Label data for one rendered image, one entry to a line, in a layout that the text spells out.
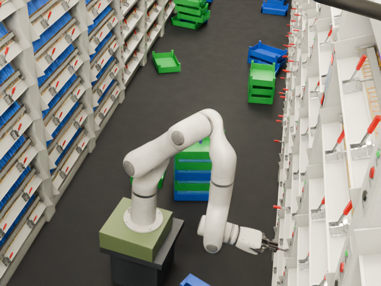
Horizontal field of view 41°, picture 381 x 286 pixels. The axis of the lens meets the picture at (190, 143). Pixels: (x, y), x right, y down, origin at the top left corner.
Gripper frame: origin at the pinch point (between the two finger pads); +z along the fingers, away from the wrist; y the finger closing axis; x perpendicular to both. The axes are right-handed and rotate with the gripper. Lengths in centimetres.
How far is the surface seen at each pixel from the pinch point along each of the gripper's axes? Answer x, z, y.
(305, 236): 37.9, 0.4, 30.4
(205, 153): -26, -37, -84
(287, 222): -2.4, 6.3, -20.0
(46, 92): -4, -127, -65
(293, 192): 17.3, 2.7, -16.6
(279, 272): -22.1, 9.8, -8.1
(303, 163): 37.2, -0.5, -9.9
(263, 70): -42, -9, -243
